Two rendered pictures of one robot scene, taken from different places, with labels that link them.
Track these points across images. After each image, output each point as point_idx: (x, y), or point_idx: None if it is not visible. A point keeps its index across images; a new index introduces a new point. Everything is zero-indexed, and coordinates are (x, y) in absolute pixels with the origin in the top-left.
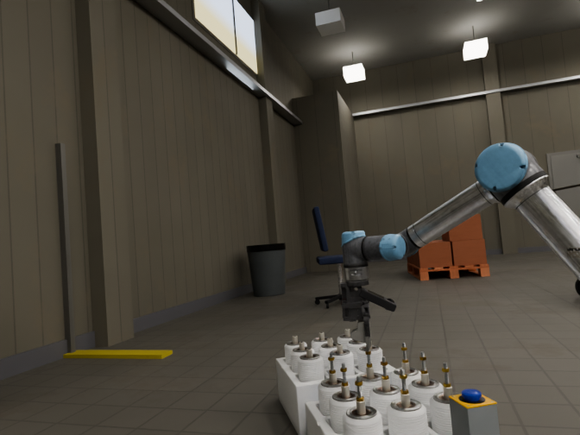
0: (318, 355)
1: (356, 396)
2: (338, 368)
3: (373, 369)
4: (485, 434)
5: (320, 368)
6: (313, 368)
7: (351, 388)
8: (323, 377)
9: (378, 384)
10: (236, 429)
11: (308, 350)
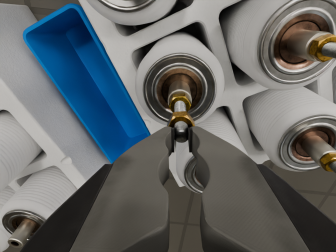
0: (11, 214)
1: (330, 121)
2: (23, 156)
3: (183, 88)
4: None
5: (48, 190)
6: (60, 202)
7: (51, 114)
8: (51, 173)
9: (220, 66)
10: None
11: (24, 241)
